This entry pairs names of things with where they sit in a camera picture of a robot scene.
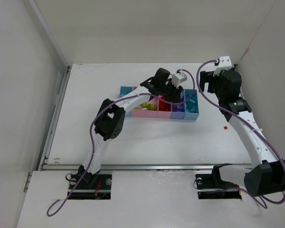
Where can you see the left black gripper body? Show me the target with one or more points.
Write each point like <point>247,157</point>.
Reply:
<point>172,92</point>

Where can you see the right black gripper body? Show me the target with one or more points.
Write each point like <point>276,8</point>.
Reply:
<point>206,80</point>

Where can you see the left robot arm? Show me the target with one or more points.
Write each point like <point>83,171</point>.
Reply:
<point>109,121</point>

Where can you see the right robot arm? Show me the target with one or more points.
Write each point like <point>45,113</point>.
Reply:
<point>267,175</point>

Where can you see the purple legos in bin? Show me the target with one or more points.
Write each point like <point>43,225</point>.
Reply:
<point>178,108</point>

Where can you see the red legos in bin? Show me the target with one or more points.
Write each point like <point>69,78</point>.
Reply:
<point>163,106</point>

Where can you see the teal legos in bin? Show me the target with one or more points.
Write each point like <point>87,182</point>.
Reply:
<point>191,105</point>

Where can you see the purple blue bin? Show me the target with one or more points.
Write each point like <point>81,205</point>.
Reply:
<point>177,115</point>

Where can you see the large pink bin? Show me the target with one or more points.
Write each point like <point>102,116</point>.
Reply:
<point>145,112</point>

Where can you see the left light blue bin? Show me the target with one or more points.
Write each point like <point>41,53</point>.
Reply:
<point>124,90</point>

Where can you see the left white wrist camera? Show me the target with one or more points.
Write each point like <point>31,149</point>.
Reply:
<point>178,79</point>

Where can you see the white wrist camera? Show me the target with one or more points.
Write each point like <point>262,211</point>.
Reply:
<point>178,79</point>
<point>223,63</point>

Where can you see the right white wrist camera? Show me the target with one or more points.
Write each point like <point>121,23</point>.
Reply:
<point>223,63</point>

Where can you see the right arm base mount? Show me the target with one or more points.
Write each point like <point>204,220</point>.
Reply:
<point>210,185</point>

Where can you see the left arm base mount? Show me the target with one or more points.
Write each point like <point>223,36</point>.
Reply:
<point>101,189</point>

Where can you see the aluminium rail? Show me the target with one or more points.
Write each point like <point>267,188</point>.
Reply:
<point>120,167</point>

